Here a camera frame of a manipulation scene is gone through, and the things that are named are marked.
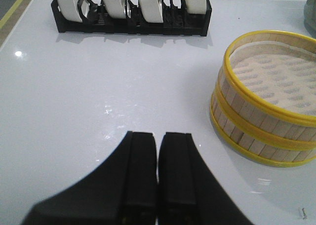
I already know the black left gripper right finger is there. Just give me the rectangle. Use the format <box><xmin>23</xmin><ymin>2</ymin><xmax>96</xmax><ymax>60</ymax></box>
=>
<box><xmin>158</xmin><ymin>132</ymin><xmax>252</xmax><ymax>225</ymax></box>

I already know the white bowl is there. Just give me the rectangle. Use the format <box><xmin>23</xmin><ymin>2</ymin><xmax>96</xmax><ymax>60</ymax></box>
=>
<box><xmin>139</xmin><ymin>0</ymin><xmax>163</xmax><ymax>23</ymax></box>
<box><xmin>57</xmin><ymin>0</ymin><xmax>82</xmax><ymax>23</ymax></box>
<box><xmin>185</xmin><ymin>0</ymin><xmax>206</xmax><ymax>15</ymax></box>
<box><xmin>103</xmin><ymin>0</ymin><xmax>126</xmax><ymax>19</ymax></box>

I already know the grey-green electric cooking pot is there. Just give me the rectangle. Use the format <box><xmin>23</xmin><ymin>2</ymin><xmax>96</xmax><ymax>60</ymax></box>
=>
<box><xmin>304</xmin><ymin>0</ymin><xmax>316</xmax><ymax>38</ymax></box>

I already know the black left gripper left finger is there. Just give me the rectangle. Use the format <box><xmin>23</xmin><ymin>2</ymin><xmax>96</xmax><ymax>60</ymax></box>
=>
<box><xmin>22</xmin><ymin>131</ymin><xmax>158</xmax><ymax>225</ymax></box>

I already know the white bowl far left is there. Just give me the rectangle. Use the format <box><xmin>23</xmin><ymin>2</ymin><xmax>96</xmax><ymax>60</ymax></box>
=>
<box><xmin>57</xmin><ymin>0</ymin><xmax>82</xmax><ymax>23</ymax></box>

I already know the upper steamer liner paper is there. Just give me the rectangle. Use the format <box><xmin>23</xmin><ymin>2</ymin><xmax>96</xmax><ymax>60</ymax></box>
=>
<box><xmin>230</xmin><ymin>41</ymin><xmax>316</xmax><ymax>116</ymax></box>

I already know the bamboo steamer tier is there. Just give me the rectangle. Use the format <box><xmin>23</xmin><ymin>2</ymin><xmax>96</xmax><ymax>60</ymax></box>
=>
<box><xmin>210</xmin><ymin>96</ymin><xmax>316</xmax><ymax>167</ymax></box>
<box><xmin>212</xmin><ymin>30</ymin><xmax>316</xmax><ymax>151</ymax></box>

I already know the black dish rack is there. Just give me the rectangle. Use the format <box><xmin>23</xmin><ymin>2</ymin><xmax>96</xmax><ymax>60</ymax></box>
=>
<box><xmin>51</xmin><ymin>0</ymin><xmax>212</xmax><ymax>37</ymax></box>

